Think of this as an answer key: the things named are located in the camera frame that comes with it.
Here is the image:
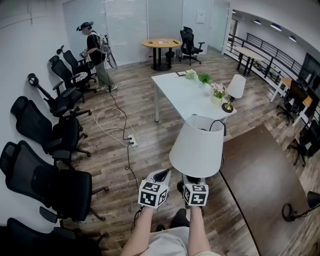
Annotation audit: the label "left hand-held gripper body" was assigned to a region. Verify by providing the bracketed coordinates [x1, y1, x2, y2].
[138, 176, 172, 209]

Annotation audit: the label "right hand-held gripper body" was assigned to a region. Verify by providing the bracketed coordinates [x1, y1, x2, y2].
[183, 183, 210, 207]

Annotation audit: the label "white lamp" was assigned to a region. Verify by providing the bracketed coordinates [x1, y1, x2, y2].
[169, 115, 225, 185]

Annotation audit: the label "black lamp power cable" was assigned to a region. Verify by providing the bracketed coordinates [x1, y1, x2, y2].
[197, 119, 224, 132]

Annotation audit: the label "person's right forearm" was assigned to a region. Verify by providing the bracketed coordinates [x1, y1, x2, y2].
[187, 205, 213, 253]

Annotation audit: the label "person's left forearm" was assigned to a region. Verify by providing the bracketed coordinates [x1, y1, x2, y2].
[119, 206, 163, 256]

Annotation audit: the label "white rectangular table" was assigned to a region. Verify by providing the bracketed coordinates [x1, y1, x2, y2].
[151, 70, 238, 123]

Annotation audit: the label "brass base table lamp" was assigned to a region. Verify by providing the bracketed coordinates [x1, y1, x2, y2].
[221, 74, 247, 114]

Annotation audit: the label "wooden top office desk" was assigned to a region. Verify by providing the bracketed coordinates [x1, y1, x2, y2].
[270, 77, 313, 127]

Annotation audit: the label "white power strip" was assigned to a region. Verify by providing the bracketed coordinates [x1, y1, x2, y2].
[127, 134, 139, 148]

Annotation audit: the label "person's beige shirt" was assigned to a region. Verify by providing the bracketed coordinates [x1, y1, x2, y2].
[146, 226, 222, 256]

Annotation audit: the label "dark brown table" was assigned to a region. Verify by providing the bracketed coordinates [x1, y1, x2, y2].
[219, 124, 311, 256]

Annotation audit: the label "pink flowers in pot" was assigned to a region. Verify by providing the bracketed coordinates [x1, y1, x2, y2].
[209, 82, 227, 106]

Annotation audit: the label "row of black office chairs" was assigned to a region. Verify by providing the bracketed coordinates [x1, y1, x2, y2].
[0, 44, 110, 256]

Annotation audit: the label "green plant in white pot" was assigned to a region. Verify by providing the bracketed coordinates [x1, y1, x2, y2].
[197, 73, 213, 89]

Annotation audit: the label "white flower bouquet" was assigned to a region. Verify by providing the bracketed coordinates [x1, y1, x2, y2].
[184, 69, 199, 81]

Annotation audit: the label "black office chair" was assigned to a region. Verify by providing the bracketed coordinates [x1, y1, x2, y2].
[179, 26, 206, 66]
[287, 119, 320, 167]
[276, 80, 309, 126]

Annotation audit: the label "patterned seat cushion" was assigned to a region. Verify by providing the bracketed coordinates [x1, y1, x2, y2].
[74, 71, 89, 83]

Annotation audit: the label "round wooden table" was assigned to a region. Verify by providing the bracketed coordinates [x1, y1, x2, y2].
[141, 37, 183, 72]

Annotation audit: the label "round white table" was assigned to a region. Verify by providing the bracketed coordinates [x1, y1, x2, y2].
[234, 46, 265, 78]

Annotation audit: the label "black metal railing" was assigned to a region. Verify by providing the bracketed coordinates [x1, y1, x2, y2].
[227, 32, 305, 87]

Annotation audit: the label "dark glass partition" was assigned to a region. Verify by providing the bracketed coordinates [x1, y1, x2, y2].
[298, 52, 320, 91]

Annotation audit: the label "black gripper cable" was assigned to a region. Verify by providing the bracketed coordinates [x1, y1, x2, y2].
[131, 206, 145, 233]

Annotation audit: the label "black floor cable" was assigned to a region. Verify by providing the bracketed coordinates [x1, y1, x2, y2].
[106, 69, 140, 192]

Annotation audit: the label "white floor cable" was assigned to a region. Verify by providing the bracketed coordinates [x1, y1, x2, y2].
[79, 106, 135, 146]

